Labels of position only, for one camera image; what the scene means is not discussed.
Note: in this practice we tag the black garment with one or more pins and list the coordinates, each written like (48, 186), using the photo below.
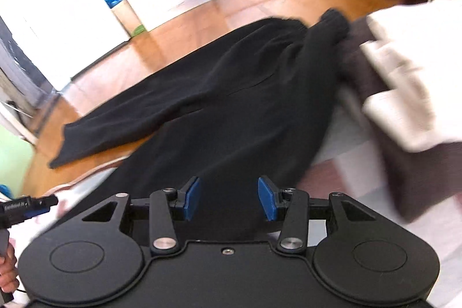
(234, 95)

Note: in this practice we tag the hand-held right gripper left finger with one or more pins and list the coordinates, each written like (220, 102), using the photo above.
(191, 198)

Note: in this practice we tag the white cloth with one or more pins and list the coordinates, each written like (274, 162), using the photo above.
(408, 77)

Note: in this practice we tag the tall cardboard box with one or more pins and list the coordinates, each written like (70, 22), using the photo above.
(128, 17)

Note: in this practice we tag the blue plastic bag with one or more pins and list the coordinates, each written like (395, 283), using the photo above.
(113, 0)

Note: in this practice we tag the person's left hand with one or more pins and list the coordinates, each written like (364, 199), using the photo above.
(7, 273)

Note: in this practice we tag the dark grey panel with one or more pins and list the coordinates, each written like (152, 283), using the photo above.
(21, 59)

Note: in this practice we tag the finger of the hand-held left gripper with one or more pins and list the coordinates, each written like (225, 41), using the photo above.
(47, 203)

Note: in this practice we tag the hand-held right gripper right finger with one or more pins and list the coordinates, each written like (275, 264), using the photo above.
(266, 198)

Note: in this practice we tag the dark brown cloth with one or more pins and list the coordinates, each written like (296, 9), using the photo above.
(415, 178)

